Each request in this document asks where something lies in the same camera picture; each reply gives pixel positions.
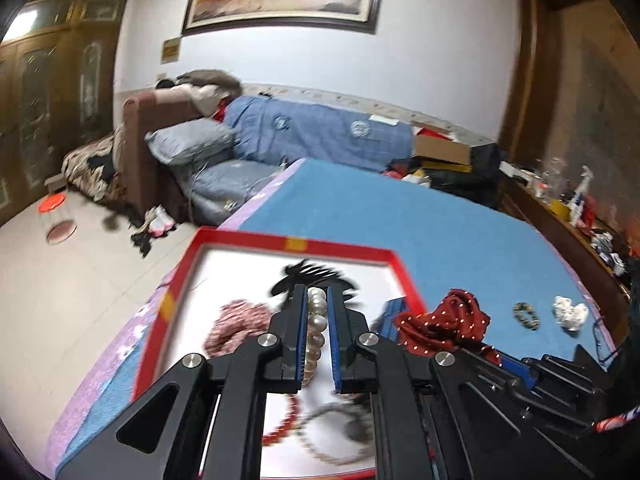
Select wooden wardrobe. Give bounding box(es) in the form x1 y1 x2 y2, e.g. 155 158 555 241
0 0 132 228

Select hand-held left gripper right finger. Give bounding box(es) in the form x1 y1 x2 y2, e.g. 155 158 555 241
327 285 596 480

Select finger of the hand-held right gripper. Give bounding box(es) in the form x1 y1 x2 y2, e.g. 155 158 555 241
537 344 611 401
472 344 543 398

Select grey pillow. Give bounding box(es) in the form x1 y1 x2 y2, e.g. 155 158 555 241
145 120 240 166

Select dark gold beaded hair tie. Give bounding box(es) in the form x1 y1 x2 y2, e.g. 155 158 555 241
512 302 542 331

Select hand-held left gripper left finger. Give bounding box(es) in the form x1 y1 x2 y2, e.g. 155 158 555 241
57 284 308 480

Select dark-framed glasses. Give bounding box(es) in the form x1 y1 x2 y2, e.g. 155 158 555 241
592 317 618 363

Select cardboard box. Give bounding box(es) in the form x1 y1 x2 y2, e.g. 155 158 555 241
414 132 473 167

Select pearl necklace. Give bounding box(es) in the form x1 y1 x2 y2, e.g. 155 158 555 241
295 422 371 467

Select wooden door frame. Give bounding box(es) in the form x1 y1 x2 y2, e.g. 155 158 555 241
497 0 566 161

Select black shoe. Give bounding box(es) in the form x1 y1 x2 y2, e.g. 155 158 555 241
131 230 156 258

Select white pink shoe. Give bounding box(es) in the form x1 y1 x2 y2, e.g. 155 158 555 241
144 205 178 238

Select red bead bracelet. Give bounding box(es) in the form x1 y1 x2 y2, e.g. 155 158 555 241
262 394 303 446

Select brown sofa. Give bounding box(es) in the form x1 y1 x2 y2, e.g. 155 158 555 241
112 89 241 223

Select pink checked scrunchie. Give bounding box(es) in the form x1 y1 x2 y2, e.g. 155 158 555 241
202 299 273 358

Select white spray bottle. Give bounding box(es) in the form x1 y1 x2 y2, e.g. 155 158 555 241
570 165 596 226

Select grey-blue cushion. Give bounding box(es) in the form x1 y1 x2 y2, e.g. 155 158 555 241
180 160 288 226

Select black bag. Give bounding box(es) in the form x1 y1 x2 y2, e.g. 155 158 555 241
467 142 503 208

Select brown floral blanket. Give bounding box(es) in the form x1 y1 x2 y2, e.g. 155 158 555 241
61 127 131 203

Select pile of clothes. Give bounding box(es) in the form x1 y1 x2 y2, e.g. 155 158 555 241
155 70 246 118

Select blue striped ribbon bow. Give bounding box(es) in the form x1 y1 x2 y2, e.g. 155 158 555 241
376 297 411 341

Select blue tablecloth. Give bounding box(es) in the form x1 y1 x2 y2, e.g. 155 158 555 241
55 157 618 480

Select white patterned scrunchie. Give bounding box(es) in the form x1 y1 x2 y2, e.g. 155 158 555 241
552 296 590 331

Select wooden sideboard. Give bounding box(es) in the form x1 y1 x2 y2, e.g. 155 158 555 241
500 160 633 321

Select heap of small clothes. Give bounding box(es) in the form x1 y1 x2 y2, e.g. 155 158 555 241
590 225 640 281

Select red white-dotted scrunchie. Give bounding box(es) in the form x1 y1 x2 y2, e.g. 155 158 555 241
392 289 503 366

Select pearl hair clip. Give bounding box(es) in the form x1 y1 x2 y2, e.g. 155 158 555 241
270 259 361 391

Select red box with white inside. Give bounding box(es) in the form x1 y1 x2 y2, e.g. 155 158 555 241
132 226 431 480

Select blue checked quilt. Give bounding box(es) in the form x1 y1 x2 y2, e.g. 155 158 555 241
222 95 416 173

